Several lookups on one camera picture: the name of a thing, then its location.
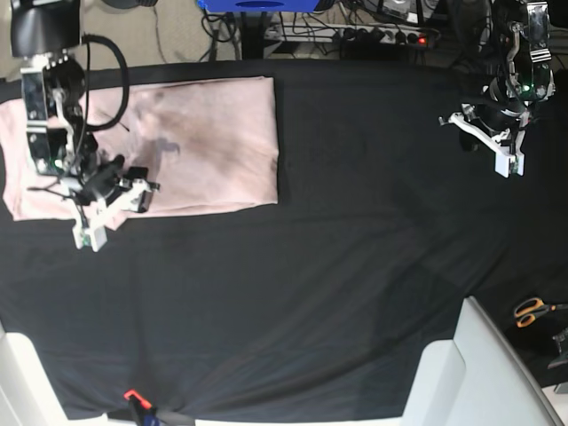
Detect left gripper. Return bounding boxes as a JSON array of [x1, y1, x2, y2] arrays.
[[438, 103, 531, 178]]

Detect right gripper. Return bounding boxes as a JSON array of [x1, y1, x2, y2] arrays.
[[26, 154, 162, 253]]

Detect pale pink T-shirt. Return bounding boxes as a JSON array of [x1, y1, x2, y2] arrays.
[[1, 76, 279, 231]]

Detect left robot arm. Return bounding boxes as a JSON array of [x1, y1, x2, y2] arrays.
[[438, 1, 556, 178]]

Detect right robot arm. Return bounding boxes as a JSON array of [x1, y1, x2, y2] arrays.
[[10, 1, 160, 252]]

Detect white power strip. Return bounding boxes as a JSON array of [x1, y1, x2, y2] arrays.
[[264, 22, 441, 49]]

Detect blue plastic bin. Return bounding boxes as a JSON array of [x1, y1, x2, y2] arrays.
[[196, 0, 319, 13]]

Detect black table stand pole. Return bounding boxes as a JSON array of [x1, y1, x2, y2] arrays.
[[239, 12, 268, 60]]

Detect black table cloth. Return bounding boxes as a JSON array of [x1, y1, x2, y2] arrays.
[[1, 59, 567, 422]]

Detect orange handled scissors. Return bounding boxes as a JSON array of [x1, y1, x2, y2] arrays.
[[513, 297, 567, 328]]

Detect white table frame right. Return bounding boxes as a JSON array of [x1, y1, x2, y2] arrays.
[[400, 296, 563, 426]]

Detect white table frame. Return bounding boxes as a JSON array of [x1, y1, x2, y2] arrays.
[[1, 330, 108, 425], [400, 296, 563, 426]]

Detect white table frame left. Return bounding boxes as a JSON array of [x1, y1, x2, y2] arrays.
[[1, 330, 108, 425]]

